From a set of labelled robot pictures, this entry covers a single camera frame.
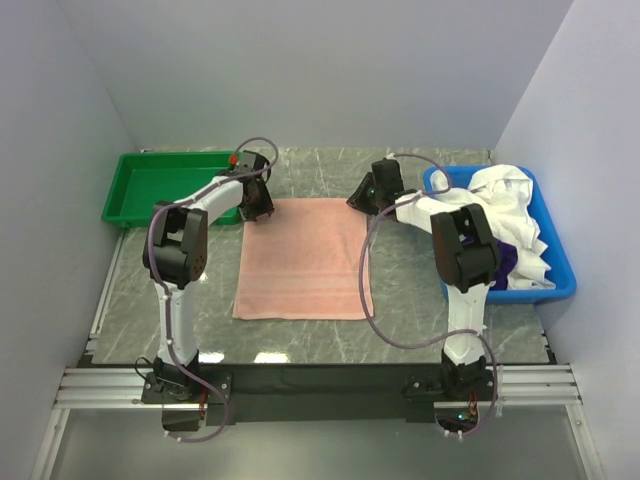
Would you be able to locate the blue plastic bin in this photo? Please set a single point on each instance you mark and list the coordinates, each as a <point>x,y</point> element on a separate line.
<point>561,273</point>

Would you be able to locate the purple towel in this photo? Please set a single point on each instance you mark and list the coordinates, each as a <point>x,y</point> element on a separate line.
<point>508,261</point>

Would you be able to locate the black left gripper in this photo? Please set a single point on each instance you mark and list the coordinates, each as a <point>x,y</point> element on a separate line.
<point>265,206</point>

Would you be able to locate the aluminium frame rail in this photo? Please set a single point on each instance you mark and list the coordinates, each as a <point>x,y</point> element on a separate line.
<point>90,387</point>

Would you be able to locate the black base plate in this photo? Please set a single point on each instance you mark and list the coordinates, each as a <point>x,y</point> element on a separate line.
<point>317,392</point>

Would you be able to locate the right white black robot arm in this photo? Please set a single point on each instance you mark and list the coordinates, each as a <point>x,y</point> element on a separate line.
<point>467,259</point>

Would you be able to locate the pink towel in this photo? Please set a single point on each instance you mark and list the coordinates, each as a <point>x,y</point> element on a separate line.
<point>301,262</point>

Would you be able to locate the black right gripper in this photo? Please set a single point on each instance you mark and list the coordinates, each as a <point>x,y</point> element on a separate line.
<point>358,198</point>

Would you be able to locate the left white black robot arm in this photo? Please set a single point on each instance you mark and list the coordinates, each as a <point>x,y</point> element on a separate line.
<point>176,252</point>

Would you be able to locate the green plastic tray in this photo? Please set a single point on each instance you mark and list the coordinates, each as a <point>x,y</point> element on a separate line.
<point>143,179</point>

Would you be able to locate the white crumpled towel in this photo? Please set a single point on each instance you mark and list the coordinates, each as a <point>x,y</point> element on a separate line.
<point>504,192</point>

